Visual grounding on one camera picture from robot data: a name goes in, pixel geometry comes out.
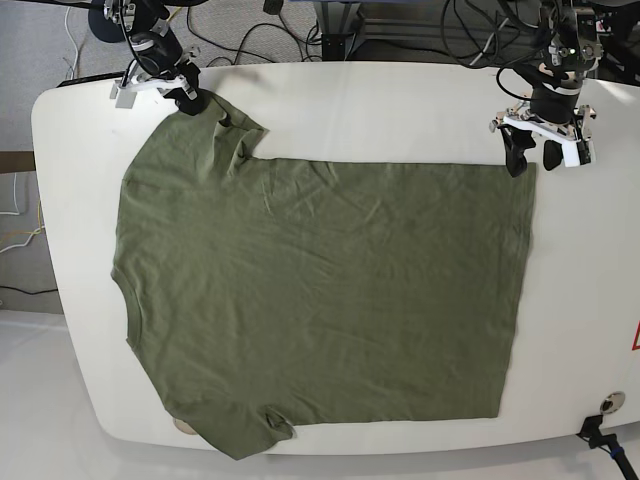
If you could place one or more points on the black bar at table edge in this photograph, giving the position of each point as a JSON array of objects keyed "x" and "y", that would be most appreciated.
[{"x": 90, "y": 79}]

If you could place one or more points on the right table grommet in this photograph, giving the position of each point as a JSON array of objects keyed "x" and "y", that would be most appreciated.
[{"x": 612, "y": 403}]

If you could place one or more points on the black round stand base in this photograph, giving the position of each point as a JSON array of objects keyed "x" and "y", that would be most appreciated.
[{"x": 103, "y": 29}]

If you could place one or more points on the left table grommet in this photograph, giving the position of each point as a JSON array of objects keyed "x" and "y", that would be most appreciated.
[{"x": 184, "y": 427}]

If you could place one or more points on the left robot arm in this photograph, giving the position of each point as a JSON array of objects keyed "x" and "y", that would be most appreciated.
[{"x": 565, "y": 49}]

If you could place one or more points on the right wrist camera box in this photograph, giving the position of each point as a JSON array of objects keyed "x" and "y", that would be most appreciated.
[{"x": 123, "y": 95}]

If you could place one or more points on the aluminium frame leg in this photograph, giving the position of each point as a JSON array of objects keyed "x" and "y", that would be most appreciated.
[{"x": 340, "y": 24}]

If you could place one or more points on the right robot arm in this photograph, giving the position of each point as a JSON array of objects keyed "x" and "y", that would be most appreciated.
[{"x": 147, "y": 22}]

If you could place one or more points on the table grommet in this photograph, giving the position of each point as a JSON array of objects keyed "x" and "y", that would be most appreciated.
[
  {"x": 184, "y": 427},
  {"x": 612, "y": 403}
]

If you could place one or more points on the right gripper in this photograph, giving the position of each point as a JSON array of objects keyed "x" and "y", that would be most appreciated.
[{"x": 175, "y": 76}]

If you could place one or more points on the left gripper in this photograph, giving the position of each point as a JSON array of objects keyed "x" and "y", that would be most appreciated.
[{"x": 549, "y": 112}]

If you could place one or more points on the red warning sticker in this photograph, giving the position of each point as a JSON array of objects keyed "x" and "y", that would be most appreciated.
[{"x": 636, "y": 339}]

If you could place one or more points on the black clamp with cable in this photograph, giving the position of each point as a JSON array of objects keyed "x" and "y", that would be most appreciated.
[{"x": 591, "y": 434}]

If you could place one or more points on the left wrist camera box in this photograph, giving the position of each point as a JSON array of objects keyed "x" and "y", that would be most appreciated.
[{"x": 576, "y": 154}]

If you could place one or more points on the olive green T-shirt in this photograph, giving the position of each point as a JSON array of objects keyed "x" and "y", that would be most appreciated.
[{"x": 267, "y": 294}]

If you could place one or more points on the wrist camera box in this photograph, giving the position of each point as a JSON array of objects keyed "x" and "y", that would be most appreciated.
[
  {"x": 123, "y": 95},
  {"x": 576, "y": 154}
]

